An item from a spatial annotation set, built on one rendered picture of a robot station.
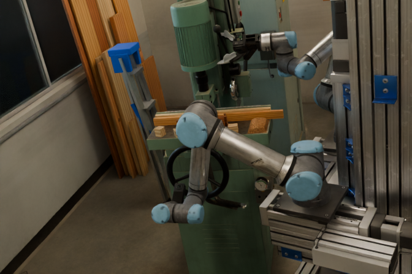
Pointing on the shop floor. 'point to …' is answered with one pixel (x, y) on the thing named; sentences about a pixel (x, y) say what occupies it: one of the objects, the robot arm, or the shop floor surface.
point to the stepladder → (145, 116)
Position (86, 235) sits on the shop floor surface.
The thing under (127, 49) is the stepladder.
